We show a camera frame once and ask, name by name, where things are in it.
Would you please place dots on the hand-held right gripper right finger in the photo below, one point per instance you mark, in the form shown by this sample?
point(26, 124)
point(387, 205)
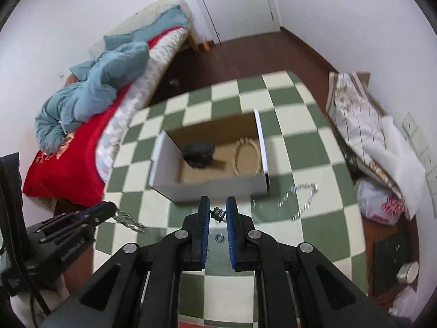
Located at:
point(231, 234)

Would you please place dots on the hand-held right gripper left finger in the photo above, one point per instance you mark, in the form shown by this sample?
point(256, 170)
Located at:
point(205, 234)

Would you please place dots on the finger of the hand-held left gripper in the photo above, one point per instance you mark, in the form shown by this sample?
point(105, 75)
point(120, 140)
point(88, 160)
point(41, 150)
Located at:
point(100, 210)

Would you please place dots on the small dark charm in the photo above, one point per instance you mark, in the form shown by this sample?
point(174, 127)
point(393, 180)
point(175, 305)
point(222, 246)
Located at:
point(217, 214)

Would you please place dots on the white cardboard box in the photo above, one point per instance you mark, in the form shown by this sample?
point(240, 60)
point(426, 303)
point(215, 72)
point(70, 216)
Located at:
point(211, 186)

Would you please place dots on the bed with red cover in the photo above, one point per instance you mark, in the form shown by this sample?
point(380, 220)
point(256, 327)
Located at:
point(71, 164)

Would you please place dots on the patterned bed mattress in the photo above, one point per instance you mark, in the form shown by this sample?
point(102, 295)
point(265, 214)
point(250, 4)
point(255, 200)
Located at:
point(136, 95)

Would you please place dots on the green checkered tablecloth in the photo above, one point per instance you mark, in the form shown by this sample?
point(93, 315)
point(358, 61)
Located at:
point(307, 136)

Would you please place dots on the blue duvet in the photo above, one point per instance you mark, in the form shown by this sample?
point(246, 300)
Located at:
point(102, 85)

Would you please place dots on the red and white plastic bag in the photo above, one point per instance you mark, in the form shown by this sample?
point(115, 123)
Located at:
point(379, 205)

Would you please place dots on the black flat bag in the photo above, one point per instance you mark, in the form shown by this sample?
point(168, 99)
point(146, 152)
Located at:
point(387, 263)

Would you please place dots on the floral folded quilt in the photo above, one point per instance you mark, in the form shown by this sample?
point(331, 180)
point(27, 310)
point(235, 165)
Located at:
point(355, 126)

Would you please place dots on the white cup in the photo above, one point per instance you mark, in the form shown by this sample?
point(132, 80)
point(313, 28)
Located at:
point(408, 272)

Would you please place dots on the white door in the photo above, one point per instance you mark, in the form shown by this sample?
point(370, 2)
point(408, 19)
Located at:
point(235, 3)

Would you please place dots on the wooden bed frame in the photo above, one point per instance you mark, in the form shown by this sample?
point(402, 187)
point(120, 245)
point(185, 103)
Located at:
point(201, 42)

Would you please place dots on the white wall socket strip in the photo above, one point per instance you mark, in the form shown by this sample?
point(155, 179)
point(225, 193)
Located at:
point(421, 147)

